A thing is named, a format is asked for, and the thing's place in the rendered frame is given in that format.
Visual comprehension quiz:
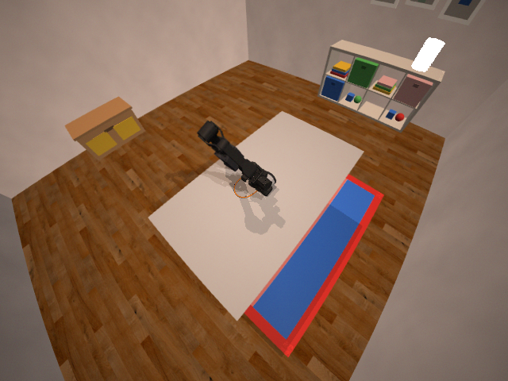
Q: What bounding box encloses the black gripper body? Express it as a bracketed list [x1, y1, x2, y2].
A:
[241, 175, 273, 196]

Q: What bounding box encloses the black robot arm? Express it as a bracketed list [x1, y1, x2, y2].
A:
[198, 121, 272, 191]

